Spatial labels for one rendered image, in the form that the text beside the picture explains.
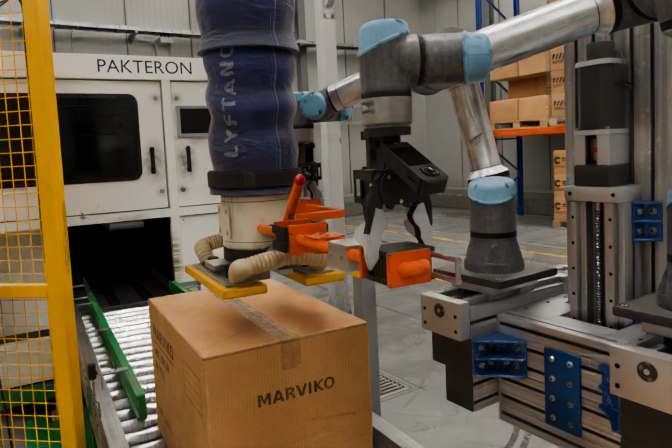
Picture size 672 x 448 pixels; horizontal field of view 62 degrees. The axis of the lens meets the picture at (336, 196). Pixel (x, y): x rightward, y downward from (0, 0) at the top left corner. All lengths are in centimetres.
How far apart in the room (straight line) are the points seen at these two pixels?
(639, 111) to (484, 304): 56
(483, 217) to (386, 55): 72
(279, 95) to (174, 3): 941
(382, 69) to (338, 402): 84
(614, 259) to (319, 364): 69
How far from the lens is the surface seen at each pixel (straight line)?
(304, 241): 107
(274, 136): 129
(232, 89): 130
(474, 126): 159
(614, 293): 139
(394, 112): 82
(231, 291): 121
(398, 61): 83
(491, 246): 145
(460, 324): 136
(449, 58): 84
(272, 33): 131
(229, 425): 130
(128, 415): 207
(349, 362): 138
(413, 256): 82
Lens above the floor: 136
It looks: 4 degrees down
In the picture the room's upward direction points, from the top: 3 degrees counter-clockwise
